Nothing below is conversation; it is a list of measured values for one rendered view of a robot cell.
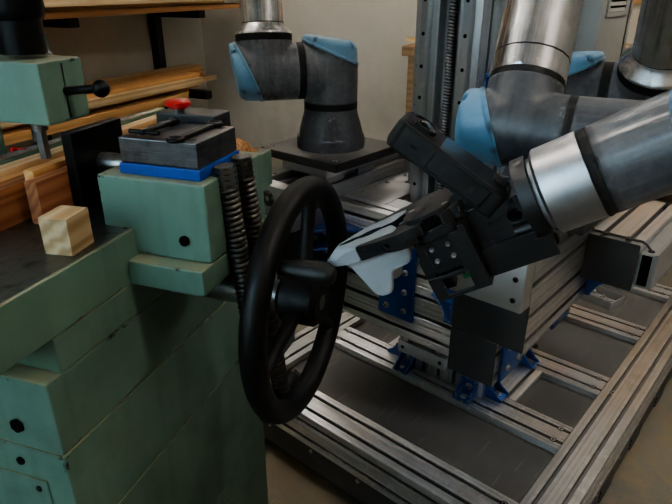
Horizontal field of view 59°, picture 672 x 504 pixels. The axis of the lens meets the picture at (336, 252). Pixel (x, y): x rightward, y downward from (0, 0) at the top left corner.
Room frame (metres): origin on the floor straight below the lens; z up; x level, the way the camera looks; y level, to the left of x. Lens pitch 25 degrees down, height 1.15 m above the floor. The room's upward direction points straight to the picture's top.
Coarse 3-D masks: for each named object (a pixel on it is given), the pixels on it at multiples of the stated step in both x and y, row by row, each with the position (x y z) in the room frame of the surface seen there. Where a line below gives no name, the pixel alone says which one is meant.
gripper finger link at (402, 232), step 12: (432, 216) 0.48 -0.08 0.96; (396, 228) 0.49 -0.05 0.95; (408, 228) 0.47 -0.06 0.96; (420, 228) 0.46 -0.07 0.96; (372, 240) 0.49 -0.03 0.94; (384, 240) 0.47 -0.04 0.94; (396, 240) 0.47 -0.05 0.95; (408, 240) 0.47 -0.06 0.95; (360, 252) 0.49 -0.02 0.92; (372, 252) 0.49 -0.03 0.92; (384, 252) 0.48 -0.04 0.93
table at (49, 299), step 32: (32, 224) 0.62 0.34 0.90; (96, 224) 0.62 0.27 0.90; (0, 256) 0.53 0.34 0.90; (32, 256) 0.53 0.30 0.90; (64, 256) 0.53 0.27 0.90; (96, 256) 0.55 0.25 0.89; (128, 256) 0.59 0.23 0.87; (160, 256) 0.60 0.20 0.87; (224, 256) 0.60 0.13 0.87; (0, 288) 0.47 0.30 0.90; (32, 288) 0.47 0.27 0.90; (64, 288) 0.50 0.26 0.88; (96, 288) 0.54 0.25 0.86; (160, 288) 0.58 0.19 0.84; (192, 288) 0.56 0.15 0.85; (0, 320) 0.43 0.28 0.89; (32, 320) 0.46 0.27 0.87; (64, 320) 0.49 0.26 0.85; (0, 352) 0.42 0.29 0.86; (32, 352) 0.45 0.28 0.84
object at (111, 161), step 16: (80, 128) 0.68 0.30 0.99; (96, 128) 0.70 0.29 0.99; (112, 128) 0.73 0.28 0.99; (64, 144) 0.66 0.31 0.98; (80, 144) 0.67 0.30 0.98; (96, 144) 0.70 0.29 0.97; (112, 144) 0.72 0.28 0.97; (80, 160) 0.67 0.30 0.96; (96, 160) 0.69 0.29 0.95; (112, 160) 0.68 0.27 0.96; (80, 176) 0.66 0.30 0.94; (96, 176) 0.69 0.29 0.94; (80, 192) 0.66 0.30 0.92; (96, 192) 0.68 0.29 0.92
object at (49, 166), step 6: (48, 162) 0.67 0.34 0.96; (54, 162) 0.67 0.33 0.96; (60, 162) 0.68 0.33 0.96; (30, 168) 0.65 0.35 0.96; (36, 168) 0.65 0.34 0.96; (42, 168) 0.65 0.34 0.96; (48, 168) 0.66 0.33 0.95; (54, 168) 0.67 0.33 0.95; (24, 174) 0.64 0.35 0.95; (30, 174) 0.64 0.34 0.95; (36, 174) 0.64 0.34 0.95; (42, 174) 0.65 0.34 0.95
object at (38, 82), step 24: (0, 72) 0.69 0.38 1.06; (24, 72) 0.67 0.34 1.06; (48, 72) 0.68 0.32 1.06; (72, 72) 0.72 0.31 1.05; (0, 96) 0.69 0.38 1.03; (24, 96) 0.68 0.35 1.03; (48, 96) 0.68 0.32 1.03; (72, 96) 0.71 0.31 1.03; (0, 120) 0.69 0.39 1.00; (24, 120) 0.68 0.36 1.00; (48, 120) 0.67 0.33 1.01
